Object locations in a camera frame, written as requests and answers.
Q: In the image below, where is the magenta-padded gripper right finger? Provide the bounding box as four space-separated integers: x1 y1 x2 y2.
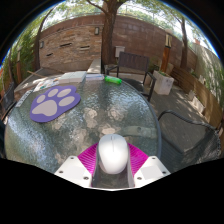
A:
125 143 172 188

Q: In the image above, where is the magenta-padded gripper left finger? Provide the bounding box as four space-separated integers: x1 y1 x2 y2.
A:
54 143 101 188

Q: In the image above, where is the white computer mouse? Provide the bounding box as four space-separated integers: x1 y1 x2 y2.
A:
97 133 130 175

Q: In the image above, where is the purple paw-print mouse pad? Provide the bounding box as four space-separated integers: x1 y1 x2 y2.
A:
29 85 82 123

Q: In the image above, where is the black mesh garden chair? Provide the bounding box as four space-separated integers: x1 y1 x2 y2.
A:
156 109 224 166

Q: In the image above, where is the white lettered label tag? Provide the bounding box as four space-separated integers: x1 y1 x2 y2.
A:
15 89 34 108

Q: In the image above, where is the white planter box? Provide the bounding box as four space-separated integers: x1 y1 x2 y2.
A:
152 70 175 96

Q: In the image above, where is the white and blue booklet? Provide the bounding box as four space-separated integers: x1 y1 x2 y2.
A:
85 73 105 82

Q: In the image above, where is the green plastic packet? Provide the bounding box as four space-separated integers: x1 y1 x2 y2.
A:
104 75 123 85

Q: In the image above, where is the stone raised planter bed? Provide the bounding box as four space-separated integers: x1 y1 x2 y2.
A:
13 57 102 93

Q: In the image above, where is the dark slatted garden chair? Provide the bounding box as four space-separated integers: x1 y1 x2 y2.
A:
106 51 157 102

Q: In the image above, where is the thin tree trunk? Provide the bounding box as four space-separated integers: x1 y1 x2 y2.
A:
179 16 190 70
32 9 54 72

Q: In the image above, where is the large tree trunk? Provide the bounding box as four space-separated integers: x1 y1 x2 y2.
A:
86 0 118 66

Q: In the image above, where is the orange wooden lamp post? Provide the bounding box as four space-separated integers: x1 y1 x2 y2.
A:
162 33 173 73

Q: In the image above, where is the white wall box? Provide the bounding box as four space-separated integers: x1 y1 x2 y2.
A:
114 45 126 59

